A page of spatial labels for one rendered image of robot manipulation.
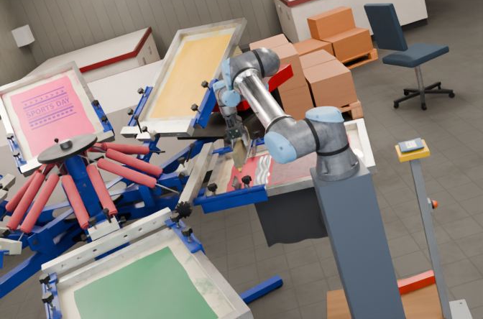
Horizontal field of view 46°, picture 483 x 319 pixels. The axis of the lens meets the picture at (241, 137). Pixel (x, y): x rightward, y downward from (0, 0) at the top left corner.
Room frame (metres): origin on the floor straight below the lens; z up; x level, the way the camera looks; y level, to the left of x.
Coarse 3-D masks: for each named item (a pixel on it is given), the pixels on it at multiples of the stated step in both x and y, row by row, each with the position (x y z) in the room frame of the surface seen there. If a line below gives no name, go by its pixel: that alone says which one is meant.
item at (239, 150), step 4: (248, 132) 2.75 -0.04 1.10; (236, 140) 2.58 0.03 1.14; (240, 140) 2.56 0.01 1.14; (236, 144) 2.52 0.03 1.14; (240, 144) 2.51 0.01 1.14; (236, 148) 2.47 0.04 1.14; (240, 148) 2.49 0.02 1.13; (244, 148) 2.57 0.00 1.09; (232, 152) 2.43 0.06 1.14; (236, 152) 2.41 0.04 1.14; (240, 152) 2.46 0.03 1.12; (244, 152) 2.54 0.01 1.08; (232, 156) 2.41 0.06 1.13; (236, 156) 2.41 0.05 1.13; (240, 156) 2.44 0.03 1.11; (236, 160) 2.41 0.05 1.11; (240, 160) 2.41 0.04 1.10; (236, 164) 2.41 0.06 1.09; (240, 164) 2.41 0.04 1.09; (236, 168) 2.41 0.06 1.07
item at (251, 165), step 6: (348, 138) 2.63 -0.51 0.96; (258, 156) 2.77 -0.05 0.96; (306, 156) 2.57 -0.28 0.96; (312, 156) 2.55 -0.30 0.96; (246, 162) 2.73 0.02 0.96; (252, 162) 2.71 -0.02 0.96; (276, 162) 2.61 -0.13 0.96; (288, 162) 2.56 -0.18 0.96; (294, 162) 2.54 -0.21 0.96; (234, 168) 2.71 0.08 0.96; (246, 168) 2.66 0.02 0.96; (252, 168) 2.63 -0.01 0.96; (270, 168) 2.56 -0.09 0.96; (234, 174) 2.63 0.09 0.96; (240, 174) 2.61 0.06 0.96
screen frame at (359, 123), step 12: (360, 120) 2.72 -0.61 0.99; (360, 132) 2.57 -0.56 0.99; (264, 144) 2.82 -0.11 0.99; (228, 156) 2.86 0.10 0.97; (372, 156) 2.26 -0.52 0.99; (216, 168) 2.70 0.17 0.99; (372, 168) 2.17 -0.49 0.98; (216, 180) 2.56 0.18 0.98; (288, 180) 2.29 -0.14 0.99; (300, 180) 2.25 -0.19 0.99; (312, 180) 2.23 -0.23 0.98; (276, 192) 2.27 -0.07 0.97
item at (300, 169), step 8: (312, 160) 2.50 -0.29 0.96; (272, 168) 2.55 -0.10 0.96; (280, 168) 2.53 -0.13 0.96; (288, 168) 2.50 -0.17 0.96; (296, 168) 2.47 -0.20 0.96; (304, 168) 2.44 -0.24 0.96; (240, 176) 2.58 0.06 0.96; (272, 176) 2.46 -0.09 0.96; (280, 176) 2.44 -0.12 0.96; (288, 176) 2.41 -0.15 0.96; (296, 176) 2.38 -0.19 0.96; (304, 176) 2.36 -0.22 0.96
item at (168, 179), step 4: (172, 172) 2.69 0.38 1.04; (176, 172) 2.68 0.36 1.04; (164, 176) 2.68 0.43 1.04; (168, 176) 2.66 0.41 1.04; (172, 176) 2.64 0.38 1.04; (176, 176) 2.63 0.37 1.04; (188, 176) 2.62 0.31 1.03; (160, 180) 2.65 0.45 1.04; (164, 180) 2.65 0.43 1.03; (168, 180) 2.64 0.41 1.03; (172, 180) 2.64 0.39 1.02; (180, 180) 2.63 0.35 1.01; (184, 180) 2.63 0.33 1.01; (160, 184) 2.65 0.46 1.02; (164, 184) 2.65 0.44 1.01; (168, 184) 2.64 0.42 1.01; (172, 184) 2.64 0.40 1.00
